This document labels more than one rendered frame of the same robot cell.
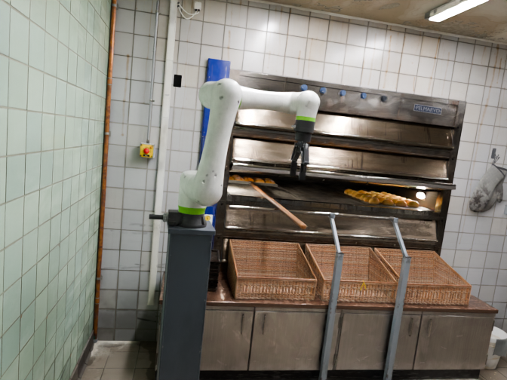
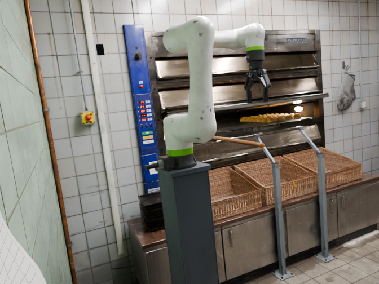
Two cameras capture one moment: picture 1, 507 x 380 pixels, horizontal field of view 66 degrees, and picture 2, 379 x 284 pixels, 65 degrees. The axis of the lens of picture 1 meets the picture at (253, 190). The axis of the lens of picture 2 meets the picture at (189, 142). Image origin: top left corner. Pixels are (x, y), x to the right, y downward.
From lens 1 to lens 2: 0.65 m
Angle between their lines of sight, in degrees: 12
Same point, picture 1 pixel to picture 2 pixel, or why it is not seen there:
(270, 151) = not seen: hidden behind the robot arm
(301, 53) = (197, 9)
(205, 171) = (201, 108)
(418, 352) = (339, 223)
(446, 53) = not seen: outside the picture
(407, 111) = (282, 44)
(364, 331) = (302, 220)
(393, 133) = (277, 63)
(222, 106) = (203, 42)
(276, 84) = not seen: hidden behind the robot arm
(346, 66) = (233, 15)
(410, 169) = (293, 88)
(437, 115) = (303, 44)
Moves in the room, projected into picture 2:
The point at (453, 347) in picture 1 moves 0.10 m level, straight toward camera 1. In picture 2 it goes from (360, 212) to (362, 216)
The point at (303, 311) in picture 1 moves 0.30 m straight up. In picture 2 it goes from (257, 218) to (254, 182)
